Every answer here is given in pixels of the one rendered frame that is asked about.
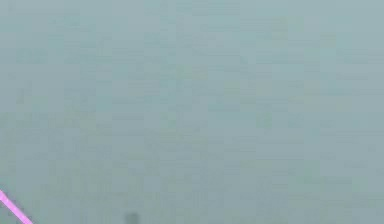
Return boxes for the pink strip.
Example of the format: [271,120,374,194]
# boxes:
[0,189,34,224]

